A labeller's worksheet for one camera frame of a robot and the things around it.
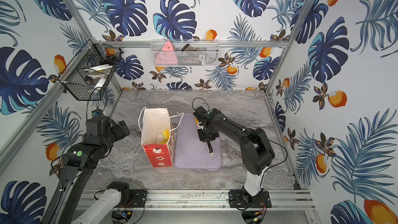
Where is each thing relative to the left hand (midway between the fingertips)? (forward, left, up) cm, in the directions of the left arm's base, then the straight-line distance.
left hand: (114, 125), depth 69 cm
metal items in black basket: (+25, +18, +6) cm, 32 cm away
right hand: (+7, -42, -20) cm, 47 cm away
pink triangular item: (+43, -16, +8) cm, 47 cm away
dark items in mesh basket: (+46, -36, +6) cm, 58 cm away
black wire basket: (+43, +28, +7) cm, 52 cm away
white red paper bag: (+12, -12, -20) cm, 26 cm away
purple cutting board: (+1, -33, -26) cm, 42 cm away
